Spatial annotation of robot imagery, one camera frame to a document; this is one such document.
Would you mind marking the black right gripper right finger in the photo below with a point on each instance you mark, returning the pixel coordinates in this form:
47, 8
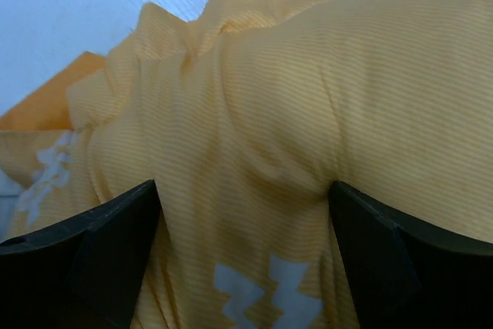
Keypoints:
404, 272

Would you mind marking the orange Mickey Mouse pillowcase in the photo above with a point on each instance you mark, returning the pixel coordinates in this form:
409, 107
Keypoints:
244, 118

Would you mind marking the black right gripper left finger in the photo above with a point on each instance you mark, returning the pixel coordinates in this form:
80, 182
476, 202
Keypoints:
82, 272

